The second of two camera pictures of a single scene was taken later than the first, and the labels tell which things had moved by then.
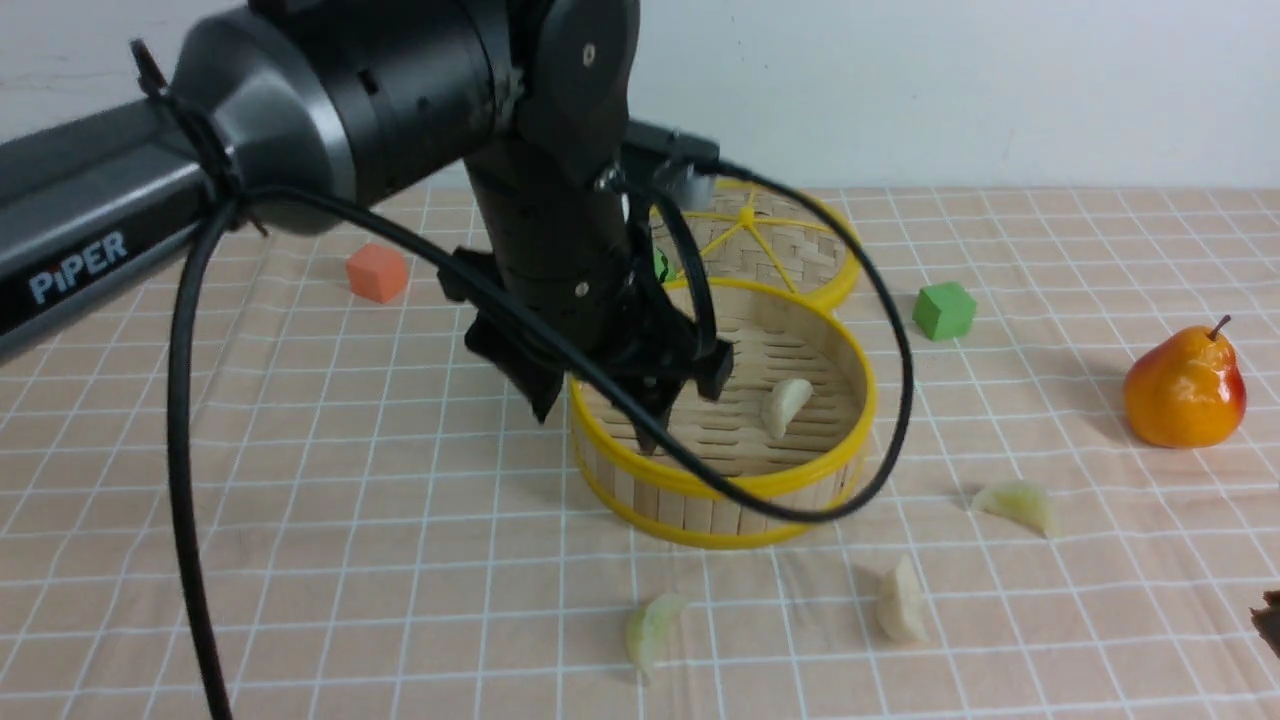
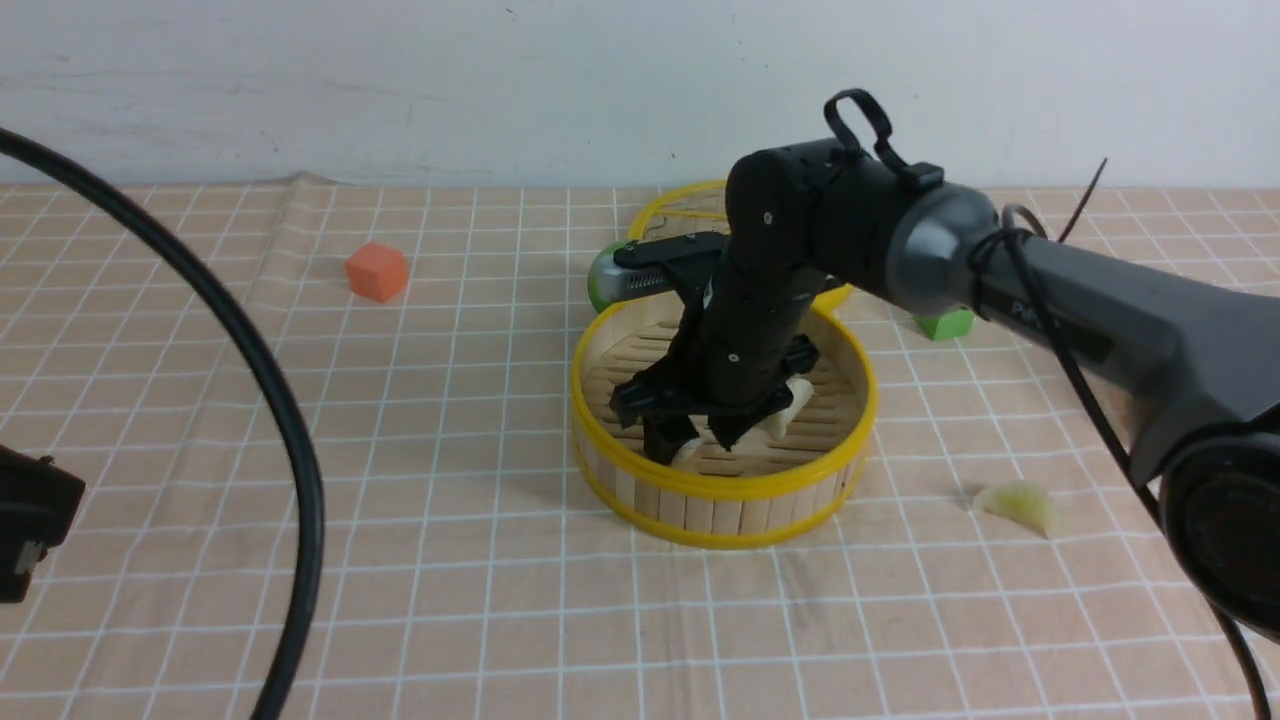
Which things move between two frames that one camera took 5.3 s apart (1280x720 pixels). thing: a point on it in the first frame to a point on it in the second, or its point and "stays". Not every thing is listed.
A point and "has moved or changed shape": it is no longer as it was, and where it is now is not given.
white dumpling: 899,604 has moved or changed shape
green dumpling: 1022,500 stays
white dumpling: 783,404 stays
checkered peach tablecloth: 1072,510 stays
